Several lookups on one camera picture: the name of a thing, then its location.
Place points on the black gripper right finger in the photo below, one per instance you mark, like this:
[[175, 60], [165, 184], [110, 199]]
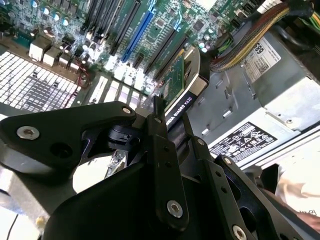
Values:
[[225, 190]]

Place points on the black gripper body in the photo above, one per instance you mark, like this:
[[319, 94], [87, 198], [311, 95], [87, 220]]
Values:
[[112, 212]]

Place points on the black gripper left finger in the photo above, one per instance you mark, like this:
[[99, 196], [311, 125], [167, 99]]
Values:
[[50, 135]]

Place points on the graphics card with black shroud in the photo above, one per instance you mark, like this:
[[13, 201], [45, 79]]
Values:
[[178, 113]]

